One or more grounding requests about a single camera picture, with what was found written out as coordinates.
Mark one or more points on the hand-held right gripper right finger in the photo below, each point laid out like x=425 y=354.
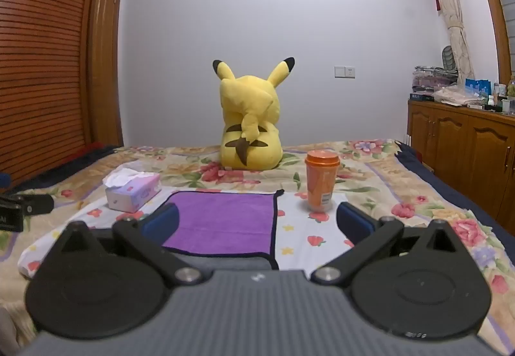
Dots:
x=355 y=224

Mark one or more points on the beige cloth bundle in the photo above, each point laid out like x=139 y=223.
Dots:
x=458 y=96

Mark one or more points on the dark flat box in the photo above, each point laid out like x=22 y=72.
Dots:
x=420 y=97

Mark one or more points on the blue box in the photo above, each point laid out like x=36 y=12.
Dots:
x=478 y=87

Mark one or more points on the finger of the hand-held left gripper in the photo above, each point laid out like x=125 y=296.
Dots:
x=28 y=204

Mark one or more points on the small white bottle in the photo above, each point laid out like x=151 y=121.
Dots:
x=491 y=100

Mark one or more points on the black fan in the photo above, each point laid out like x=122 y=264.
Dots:
x=448 y=58

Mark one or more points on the tissue box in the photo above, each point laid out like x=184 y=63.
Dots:
x=130 y=191

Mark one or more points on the wooden louvered wardrobe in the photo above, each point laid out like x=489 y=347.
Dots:
x=40 y=58

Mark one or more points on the white wall socket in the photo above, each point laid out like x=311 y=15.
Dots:
x=345 y=72

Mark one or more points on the purple towel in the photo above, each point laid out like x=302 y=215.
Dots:
x=229 y=219

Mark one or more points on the wooden door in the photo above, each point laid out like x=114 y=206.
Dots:
x=104 y=58

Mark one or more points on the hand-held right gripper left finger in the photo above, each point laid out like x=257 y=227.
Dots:
x=161 y=223

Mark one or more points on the yellow drink bottle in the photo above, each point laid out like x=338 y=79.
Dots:
x=511 y=89

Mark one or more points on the orange lidded cup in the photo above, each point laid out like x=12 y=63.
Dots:
x=321 y=183

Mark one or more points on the yellow plush toy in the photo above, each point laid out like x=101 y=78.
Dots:
x=249 y=118

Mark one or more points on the beige patterned curtain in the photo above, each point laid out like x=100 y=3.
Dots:
x=450 y=6

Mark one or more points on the wooden cabinet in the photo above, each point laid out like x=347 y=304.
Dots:
x=462 y=146

